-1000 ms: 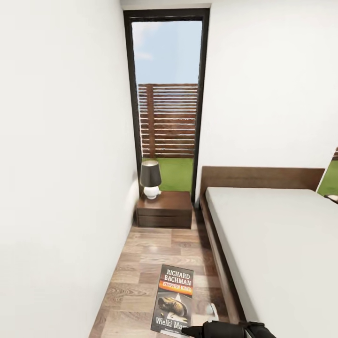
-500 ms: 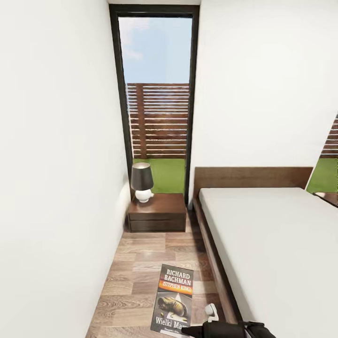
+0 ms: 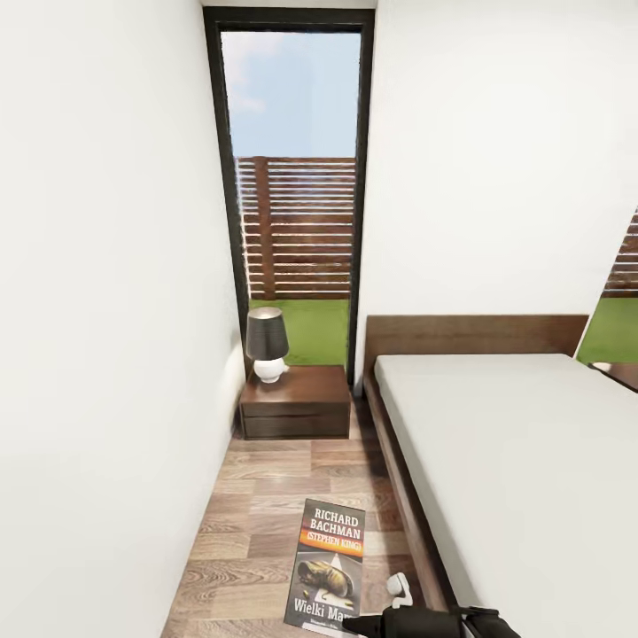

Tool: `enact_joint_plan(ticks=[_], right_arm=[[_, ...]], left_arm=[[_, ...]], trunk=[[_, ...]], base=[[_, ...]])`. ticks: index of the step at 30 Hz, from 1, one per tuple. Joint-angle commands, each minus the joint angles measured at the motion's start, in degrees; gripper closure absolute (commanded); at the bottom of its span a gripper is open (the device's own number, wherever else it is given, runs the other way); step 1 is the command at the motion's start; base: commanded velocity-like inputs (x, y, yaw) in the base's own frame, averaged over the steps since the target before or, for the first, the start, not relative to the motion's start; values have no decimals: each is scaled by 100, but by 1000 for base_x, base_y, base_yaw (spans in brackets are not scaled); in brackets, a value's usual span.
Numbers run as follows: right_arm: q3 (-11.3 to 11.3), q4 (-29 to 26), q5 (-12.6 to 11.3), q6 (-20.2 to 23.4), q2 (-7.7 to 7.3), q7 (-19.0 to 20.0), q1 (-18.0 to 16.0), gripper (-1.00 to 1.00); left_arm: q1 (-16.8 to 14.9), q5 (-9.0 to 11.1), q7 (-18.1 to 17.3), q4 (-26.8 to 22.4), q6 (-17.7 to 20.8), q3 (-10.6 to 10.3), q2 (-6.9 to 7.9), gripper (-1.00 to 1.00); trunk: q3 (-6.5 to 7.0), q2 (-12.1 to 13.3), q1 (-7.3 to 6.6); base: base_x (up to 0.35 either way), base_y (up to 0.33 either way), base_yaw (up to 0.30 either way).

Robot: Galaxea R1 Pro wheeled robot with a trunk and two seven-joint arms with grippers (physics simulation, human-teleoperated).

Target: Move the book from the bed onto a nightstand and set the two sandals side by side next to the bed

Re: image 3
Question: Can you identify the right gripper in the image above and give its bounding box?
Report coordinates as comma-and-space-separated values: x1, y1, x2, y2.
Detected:
342, 604, 436, 638

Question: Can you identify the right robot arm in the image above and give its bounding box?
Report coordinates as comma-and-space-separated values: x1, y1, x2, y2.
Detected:
342, 572, 522, 638

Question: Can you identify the hardback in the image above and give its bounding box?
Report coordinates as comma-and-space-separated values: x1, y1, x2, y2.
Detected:
284, 499, 366, 638

